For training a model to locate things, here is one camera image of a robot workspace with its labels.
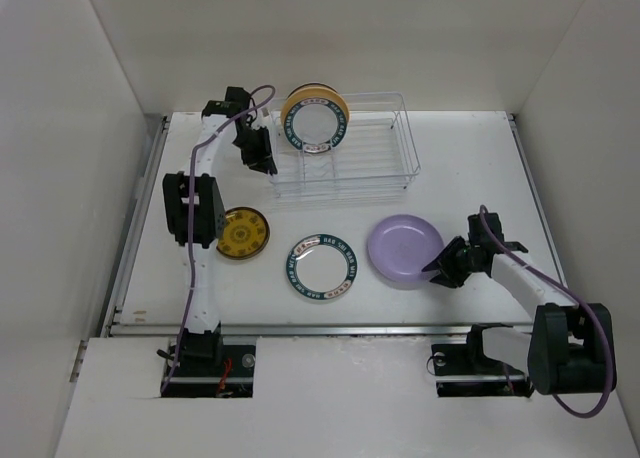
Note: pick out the amber patterned plate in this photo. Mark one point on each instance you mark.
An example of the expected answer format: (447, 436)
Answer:
(246, 234)

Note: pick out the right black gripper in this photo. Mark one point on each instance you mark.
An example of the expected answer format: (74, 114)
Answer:
(449, 276)

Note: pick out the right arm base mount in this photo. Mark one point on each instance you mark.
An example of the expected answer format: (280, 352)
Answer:
(459, 374)

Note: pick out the beige plastic plate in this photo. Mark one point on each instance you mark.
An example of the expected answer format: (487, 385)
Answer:
(314, 92)

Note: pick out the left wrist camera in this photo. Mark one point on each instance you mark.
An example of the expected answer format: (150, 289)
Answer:
(262, 119)

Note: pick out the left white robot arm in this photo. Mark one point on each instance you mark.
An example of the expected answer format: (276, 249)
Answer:
(196, 216)

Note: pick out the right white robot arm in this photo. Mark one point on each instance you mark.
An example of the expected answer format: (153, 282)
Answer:
(570, 348)

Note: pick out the white plate orange sunburst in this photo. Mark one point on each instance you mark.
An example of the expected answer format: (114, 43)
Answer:
(312, 84)

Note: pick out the white plate green rim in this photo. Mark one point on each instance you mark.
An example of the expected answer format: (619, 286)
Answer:
(321, 267)

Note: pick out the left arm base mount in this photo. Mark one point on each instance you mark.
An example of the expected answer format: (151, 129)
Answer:
(208, 366)

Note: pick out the aluminium front rail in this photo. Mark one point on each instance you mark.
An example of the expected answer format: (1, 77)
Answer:
(119, 330)

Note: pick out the lilac plastic plate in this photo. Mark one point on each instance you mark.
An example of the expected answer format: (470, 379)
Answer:
(400, 247)

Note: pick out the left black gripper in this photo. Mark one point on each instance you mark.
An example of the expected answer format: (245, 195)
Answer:
(263, 153)

